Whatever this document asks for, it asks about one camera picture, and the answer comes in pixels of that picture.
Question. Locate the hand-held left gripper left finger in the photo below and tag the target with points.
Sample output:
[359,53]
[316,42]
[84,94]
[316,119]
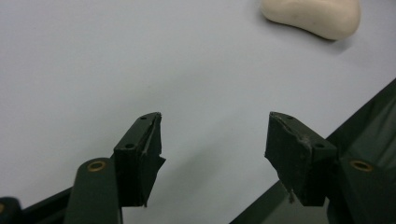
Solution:
[135,168]

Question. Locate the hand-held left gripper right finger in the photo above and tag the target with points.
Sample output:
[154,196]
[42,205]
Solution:
[303,161]

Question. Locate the cream kidney-shaped soap bar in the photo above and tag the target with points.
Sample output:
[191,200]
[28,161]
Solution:
[314,15]

